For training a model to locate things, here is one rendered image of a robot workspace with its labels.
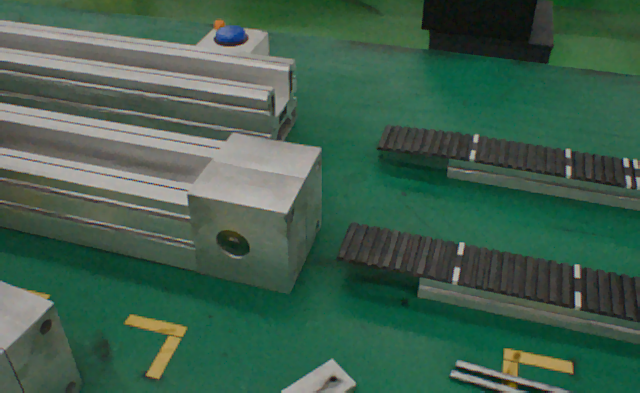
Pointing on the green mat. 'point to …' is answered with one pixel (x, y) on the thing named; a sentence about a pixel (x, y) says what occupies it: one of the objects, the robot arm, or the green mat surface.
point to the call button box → (254, 42)
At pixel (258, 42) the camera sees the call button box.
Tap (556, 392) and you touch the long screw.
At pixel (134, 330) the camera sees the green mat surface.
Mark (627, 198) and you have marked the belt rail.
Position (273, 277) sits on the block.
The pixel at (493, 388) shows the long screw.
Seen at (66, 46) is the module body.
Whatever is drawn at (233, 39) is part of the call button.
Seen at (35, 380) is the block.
